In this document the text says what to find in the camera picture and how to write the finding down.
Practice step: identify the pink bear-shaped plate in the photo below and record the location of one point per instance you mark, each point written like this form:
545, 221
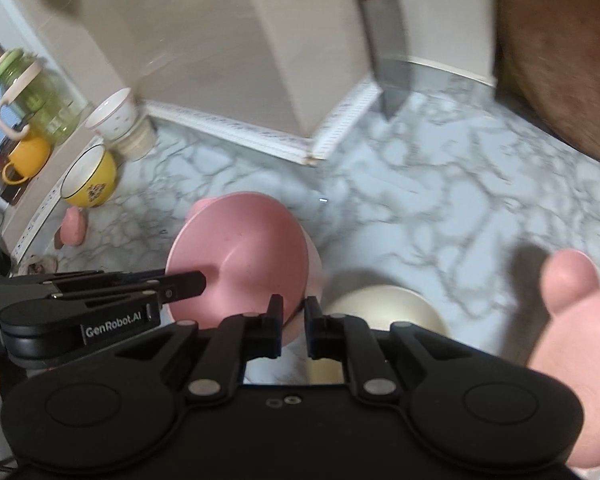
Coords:
575, 340

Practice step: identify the pink bowl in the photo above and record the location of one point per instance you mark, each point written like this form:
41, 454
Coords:
240, 245

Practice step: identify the kitchen cleaver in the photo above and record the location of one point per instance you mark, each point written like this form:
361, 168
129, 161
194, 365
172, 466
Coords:
387, 45

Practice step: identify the yellow bowl with cartoon print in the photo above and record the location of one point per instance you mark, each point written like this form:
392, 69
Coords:
87, 177

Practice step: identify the clear plastic container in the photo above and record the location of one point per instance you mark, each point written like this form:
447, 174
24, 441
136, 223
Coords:
140, 140

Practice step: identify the white floral bowl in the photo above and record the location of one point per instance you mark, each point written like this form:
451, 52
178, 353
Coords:
115, 112

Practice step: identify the yellow mug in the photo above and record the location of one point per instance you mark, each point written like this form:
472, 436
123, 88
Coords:
27, 157

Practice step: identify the music note sealing tape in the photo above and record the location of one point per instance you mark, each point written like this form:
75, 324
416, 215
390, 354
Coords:
260, 132

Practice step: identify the cream bowl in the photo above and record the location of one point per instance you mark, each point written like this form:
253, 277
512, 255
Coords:
390, 310

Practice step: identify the green water bottle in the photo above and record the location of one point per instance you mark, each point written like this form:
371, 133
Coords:
45, 95

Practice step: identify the round wooden cutting board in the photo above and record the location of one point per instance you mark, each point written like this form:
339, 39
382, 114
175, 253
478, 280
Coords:
560, 50

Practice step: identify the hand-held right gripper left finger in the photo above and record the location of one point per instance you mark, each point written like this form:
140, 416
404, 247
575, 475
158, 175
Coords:
275, 327

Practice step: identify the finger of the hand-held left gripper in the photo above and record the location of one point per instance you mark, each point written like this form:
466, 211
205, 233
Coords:
185, 285

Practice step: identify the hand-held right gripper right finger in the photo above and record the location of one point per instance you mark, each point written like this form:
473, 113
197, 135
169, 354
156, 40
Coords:
314, 332

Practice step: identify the pink heart-shaped dish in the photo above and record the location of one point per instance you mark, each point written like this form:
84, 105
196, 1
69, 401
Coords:
74, 227

